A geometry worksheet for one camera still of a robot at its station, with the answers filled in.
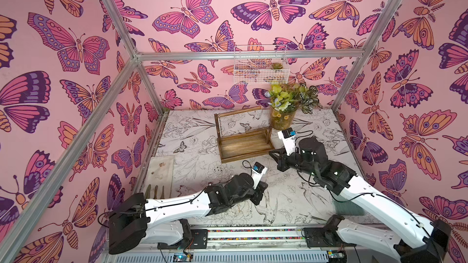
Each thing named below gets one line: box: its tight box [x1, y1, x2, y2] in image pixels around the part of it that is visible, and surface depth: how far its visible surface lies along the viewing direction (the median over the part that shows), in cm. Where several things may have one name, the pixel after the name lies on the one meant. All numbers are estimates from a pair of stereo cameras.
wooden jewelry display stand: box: [213, 105, 275, 164], surface depth 105 cm
